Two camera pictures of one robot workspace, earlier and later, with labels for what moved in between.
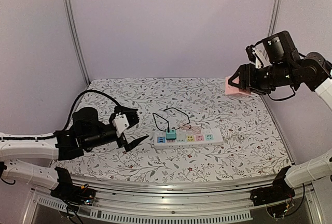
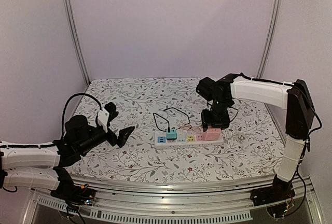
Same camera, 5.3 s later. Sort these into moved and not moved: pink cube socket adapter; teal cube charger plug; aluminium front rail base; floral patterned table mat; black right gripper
Moved: black right gripper; pink cube socket adapter
Not moved: floral patterned table mat; aluminium front rail base; teal cube charger plug
